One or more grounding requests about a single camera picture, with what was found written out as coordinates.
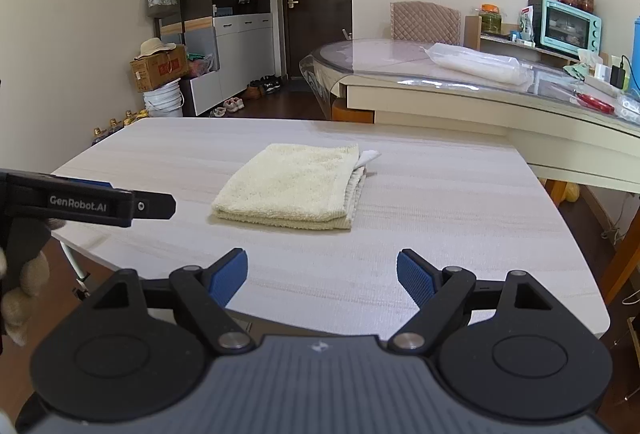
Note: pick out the wooden desktop shelf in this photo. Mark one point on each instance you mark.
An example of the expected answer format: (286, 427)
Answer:
(525, 47)

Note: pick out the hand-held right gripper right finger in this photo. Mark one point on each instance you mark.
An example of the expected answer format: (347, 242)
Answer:
(417, 278)

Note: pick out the light slippers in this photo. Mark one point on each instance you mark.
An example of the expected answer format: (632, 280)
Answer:
(227, 106)

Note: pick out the white bag with red label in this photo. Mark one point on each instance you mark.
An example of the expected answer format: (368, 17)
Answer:
(525, 23)

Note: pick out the cardboard box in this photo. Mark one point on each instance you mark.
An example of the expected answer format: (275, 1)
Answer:
(160, 71)

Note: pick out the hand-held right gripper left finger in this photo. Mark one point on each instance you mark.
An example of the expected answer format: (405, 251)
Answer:
(230, 276)

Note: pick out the cream dining table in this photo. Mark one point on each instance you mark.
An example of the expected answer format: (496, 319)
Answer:
(450, 106)

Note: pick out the white power strip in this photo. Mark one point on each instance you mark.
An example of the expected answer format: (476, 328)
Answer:
(600, 84)

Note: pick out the tissue pack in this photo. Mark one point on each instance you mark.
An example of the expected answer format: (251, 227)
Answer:
(585, 61)

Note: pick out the orange-lid jar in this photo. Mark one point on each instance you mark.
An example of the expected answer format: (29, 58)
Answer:
(491, 19)

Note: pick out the dark shoes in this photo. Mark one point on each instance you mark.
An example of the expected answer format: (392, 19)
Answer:
(265, 86)

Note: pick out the straw hat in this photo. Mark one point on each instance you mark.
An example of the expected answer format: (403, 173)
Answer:
(155, 48)

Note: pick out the blue thermos jug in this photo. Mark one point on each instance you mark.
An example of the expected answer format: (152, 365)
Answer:
(636, 53)

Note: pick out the black charger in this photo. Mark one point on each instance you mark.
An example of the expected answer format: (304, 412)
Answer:
(618, 76)

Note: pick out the pale yellow towel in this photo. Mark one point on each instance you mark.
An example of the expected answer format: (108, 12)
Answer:
(290, 186)

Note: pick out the teal toaster oven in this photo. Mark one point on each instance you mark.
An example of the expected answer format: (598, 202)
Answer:
(570, 26)

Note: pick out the grey and brown cabinet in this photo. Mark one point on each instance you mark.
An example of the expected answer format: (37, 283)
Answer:
(235, 38)

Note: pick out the group of yellow bottles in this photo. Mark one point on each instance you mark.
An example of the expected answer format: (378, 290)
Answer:
(117, 126)

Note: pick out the clear plastic package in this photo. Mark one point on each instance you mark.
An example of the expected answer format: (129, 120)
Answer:
(480, 63)

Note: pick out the red scissors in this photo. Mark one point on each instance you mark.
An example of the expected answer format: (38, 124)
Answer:
(595, 102)

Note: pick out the brown wooden board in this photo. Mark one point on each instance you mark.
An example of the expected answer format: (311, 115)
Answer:
(472, 33)

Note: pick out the white plastic bucket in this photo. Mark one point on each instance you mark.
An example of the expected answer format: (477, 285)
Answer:
(162, 102)

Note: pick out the person's left hand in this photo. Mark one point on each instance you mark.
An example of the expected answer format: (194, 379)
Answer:
(17, 314)

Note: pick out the white folded stand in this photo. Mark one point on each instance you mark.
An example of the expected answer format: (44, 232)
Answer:
(347, 33)

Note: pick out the orange stool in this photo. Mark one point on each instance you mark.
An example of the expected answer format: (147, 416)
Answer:
(352, 113)

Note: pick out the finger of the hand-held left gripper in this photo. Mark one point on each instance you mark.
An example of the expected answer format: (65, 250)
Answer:
(155, 207)
(90, 184)

